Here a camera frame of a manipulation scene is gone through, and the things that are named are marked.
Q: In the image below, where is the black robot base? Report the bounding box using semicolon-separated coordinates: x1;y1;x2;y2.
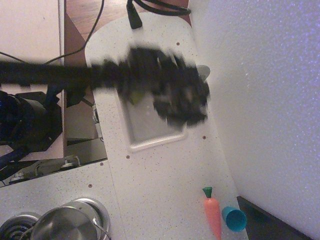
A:
0;89;66;181

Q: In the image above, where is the teal plastic cup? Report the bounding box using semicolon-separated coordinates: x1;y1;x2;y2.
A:
221;206;247;232

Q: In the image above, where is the green plastic cup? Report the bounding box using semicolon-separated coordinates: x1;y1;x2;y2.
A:
129;91;145;105

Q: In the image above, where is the thin black cable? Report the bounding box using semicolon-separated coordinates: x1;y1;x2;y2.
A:
0;0;105;66

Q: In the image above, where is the white toy sink basin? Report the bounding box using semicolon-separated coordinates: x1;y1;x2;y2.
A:
111;90;188;153

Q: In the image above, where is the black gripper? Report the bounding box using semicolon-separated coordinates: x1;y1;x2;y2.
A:
119;46;210;128

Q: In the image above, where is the silver stove burner front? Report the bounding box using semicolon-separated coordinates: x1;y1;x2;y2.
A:
0;212;41;240

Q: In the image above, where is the black strap with cable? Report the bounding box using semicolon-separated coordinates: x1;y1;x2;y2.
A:
126;0;192;30

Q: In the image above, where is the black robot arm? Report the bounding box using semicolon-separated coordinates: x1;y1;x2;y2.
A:
0;45;210;127

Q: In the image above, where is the silver toy faucet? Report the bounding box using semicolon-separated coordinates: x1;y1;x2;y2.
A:
196;65;211;82

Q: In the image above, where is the stainless steel pot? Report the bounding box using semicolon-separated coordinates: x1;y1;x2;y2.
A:
30;203;112;240

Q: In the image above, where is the orange toy carrot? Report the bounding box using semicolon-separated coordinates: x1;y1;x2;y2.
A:
202;187;222;240

